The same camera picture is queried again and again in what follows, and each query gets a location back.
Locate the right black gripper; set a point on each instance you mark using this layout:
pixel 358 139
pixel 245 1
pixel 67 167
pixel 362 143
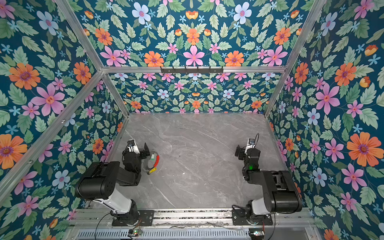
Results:
pixel 241 151

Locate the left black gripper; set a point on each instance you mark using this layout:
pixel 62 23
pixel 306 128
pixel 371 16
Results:
pixel 144 153

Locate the keyring with coloured keys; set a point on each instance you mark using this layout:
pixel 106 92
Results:
pixel 151 163

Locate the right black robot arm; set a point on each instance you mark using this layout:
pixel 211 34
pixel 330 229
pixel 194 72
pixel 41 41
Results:
pixel 280 194

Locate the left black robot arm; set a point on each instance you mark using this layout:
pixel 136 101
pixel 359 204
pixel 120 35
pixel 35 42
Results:
pixel 98 183

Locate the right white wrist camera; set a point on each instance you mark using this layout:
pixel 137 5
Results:
pixel 250 144

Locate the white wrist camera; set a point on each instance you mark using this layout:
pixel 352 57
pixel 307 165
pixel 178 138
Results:
pixel 250 144
pixel 132 146

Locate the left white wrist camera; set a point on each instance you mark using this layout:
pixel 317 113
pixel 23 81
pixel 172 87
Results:
pixel 132 146

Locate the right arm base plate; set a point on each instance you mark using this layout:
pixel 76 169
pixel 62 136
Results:
pixel 241 218

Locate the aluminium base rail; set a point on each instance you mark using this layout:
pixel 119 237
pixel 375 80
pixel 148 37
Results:
pixel 190 218

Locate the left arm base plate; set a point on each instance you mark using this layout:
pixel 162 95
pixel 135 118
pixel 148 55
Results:
pixel 133 218

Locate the black hook rail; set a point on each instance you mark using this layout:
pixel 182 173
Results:
pixel 191 70

